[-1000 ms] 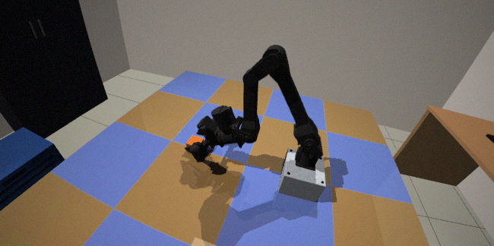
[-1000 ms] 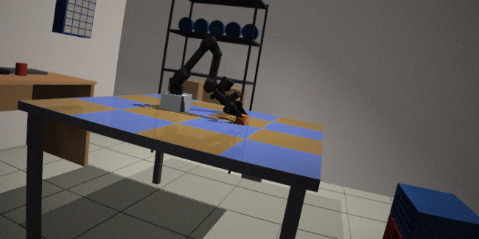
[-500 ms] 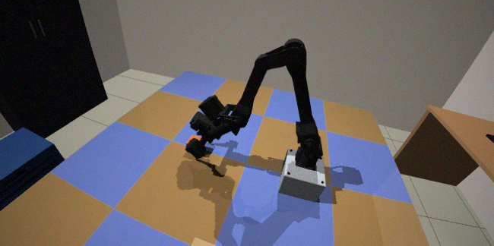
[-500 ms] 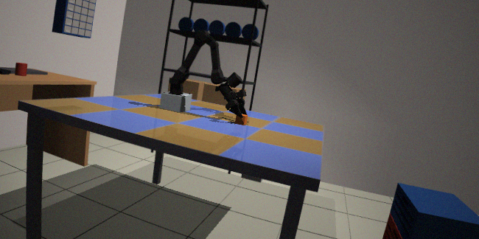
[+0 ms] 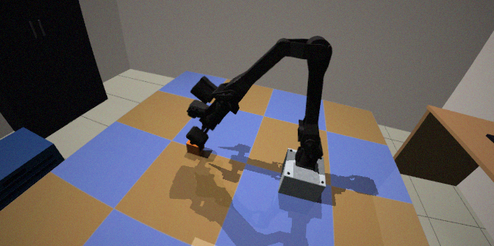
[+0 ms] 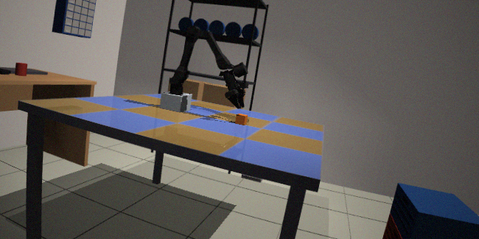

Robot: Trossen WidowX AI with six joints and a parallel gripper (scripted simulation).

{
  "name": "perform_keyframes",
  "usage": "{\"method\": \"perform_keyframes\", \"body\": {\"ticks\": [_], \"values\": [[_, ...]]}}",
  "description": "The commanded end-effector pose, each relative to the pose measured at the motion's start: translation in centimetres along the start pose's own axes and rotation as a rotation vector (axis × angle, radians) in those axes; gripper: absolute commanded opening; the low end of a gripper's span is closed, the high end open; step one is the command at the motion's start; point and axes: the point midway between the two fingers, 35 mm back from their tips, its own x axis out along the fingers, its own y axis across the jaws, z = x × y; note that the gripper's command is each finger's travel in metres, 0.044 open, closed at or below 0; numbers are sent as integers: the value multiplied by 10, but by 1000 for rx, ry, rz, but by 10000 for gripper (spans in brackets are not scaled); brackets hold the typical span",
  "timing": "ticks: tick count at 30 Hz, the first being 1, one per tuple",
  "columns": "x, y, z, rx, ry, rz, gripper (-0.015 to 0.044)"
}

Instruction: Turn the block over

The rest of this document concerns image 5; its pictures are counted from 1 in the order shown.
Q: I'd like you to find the orange block with dark square mark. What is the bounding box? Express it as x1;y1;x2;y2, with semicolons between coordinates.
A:
186;140;204;156

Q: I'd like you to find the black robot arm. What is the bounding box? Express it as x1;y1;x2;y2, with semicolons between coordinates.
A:
187;36;333;171

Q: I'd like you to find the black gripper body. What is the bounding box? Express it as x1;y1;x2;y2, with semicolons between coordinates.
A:
186;107;223;148

